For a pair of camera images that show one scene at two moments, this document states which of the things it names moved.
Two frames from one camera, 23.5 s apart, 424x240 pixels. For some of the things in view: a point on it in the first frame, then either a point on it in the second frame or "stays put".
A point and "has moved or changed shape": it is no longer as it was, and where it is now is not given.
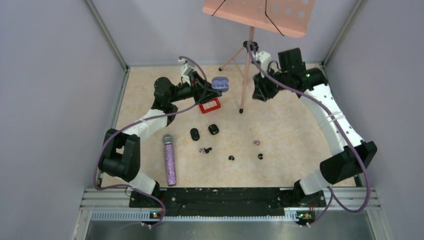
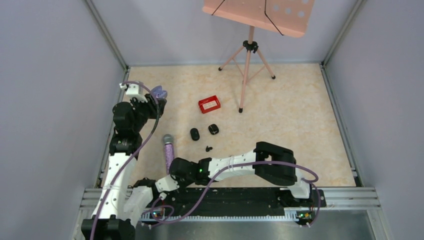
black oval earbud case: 194,134 stays put
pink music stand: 287,17 stays put
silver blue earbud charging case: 220,83 has moved or changed shape
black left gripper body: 196,92 -> 150,108
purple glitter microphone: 168,139 stays put
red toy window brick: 210,106 stays put
